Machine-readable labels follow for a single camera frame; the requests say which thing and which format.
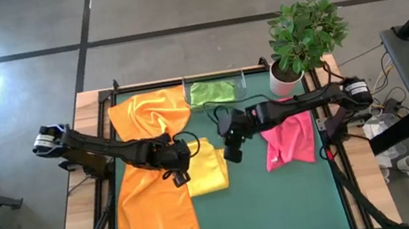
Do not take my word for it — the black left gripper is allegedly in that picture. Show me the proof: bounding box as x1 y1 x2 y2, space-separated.
145 129 196 192

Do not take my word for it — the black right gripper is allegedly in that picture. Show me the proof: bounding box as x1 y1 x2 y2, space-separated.
214 100 266 166

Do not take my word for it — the yellow microfiber towel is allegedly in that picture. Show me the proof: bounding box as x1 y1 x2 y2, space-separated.
179 135 232 198

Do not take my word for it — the orange towel with corner label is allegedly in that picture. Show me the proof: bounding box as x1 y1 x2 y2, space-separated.
107 149 202 229

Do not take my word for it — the pink microfiber towel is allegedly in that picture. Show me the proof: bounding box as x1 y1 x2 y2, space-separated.
255 93 320 174

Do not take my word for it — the green microfiber towel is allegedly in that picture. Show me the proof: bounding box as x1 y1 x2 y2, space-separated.
187 76 239 109

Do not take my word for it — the orange microfiber towel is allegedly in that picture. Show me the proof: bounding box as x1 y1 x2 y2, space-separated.
105 84 197 161

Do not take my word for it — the clear plastic bin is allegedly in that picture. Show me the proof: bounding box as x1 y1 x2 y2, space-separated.
182 68 249 115

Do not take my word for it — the white plant pot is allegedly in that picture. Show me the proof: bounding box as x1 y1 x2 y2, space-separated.
266 57 308 99

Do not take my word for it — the green leafy plant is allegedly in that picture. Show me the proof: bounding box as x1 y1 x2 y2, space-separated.
263 0 356 79

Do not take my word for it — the black power adapter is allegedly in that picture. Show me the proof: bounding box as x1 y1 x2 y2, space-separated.
382 96 403 115

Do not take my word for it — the black flat bar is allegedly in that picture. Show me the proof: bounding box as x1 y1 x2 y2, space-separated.
365 110 409 157

